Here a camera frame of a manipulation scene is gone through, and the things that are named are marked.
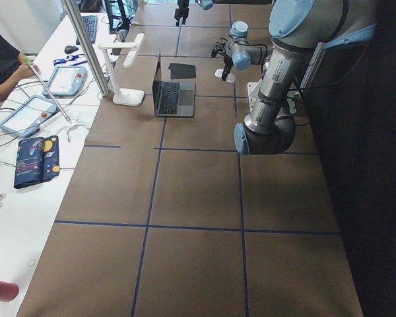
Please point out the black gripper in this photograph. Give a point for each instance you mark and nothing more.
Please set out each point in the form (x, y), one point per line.
(181, 4)
(228, 60)

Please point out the white wireless mouse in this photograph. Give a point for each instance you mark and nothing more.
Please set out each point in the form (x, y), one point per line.
(225, 75)

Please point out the black mouse pad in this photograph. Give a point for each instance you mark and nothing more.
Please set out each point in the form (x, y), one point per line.
(182, 71)

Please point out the grey laptop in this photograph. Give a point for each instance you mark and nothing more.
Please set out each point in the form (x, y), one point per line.
(172, 98)

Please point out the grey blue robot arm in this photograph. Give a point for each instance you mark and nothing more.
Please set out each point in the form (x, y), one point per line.
(296, 27)
(208, 4)

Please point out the white desk lamp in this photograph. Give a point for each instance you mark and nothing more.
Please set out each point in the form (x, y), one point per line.
(124, 96)

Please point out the black computer mouse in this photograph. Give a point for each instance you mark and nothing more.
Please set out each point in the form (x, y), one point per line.
(71, 49)

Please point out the black keyboard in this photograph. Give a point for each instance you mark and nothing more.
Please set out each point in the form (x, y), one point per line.
(91, 26)

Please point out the upper teach pendant tablet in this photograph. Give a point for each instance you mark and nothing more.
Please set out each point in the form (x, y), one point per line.
(66, 81)

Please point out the teach pendant tablet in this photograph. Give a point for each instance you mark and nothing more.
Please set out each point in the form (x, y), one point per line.
(66, 81)
(25, 121)

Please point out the metal grabber stick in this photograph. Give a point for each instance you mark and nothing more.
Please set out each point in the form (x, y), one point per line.
(71, 123)

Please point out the person in black shirt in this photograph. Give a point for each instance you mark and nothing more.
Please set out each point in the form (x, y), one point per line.
(13, 68)

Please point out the lower teach pendant tablet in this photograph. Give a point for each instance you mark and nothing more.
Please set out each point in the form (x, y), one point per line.
(25, 121)

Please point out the dark blue space pouch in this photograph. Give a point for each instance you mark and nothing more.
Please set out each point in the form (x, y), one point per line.
(37, 161)

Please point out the red cylinder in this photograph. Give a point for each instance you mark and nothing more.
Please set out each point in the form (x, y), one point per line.
(8, 291)

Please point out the aluminium frame post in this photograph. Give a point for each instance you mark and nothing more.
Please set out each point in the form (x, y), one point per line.
(73, 12)

